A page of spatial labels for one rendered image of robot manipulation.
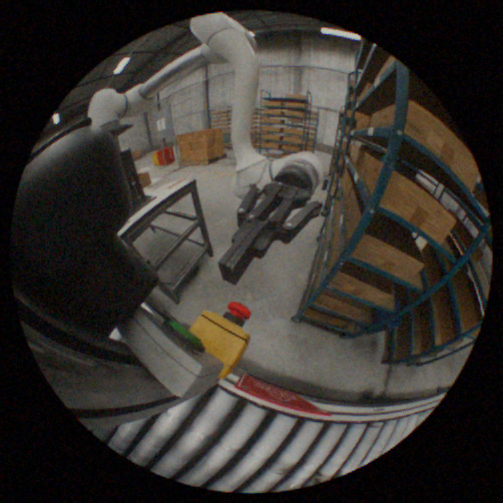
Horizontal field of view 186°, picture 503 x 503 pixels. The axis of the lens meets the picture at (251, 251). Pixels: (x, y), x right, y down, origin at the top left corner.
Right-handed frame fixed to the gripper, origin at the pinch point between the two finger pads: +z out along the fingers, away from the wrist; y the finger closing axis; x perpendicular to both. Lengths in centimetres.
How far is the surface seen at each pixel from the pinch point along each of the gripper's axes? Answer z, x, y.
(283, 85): -887, -280, -270
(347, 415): 15.3, 20.1, 31.4
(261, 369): 13, 95, 15
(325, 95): -890, -246, -49
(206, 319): 7.3, 7.2, -2.0
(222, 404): 20.4, 19.7, 5.3
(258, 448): 27.4, 20.1, 16.6
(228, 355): 9.8, 7.1, 2.8
